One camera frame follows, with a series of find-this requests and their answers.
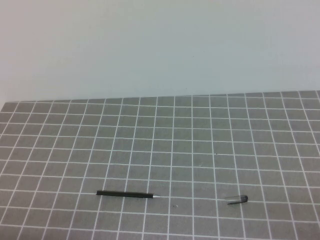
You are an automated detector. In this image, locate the gray white-grid table cloth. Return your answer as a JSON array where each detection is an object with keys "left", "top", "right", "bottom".
[{"left": 0, "top": 90, "right": 320, "bottom": 240}]

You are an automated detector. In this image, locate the black pen with silver tip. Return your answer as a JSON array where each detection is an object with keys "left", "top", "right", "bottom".
[{"left": 96, "top": 190, "right": 162, "bottom": 200}]

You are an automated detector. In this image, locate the clear pen cap black clip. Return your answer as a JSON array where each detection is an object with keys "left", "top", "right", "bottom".
[{"left": 224, "top": 194, "right": 249, "bottom": 206}]

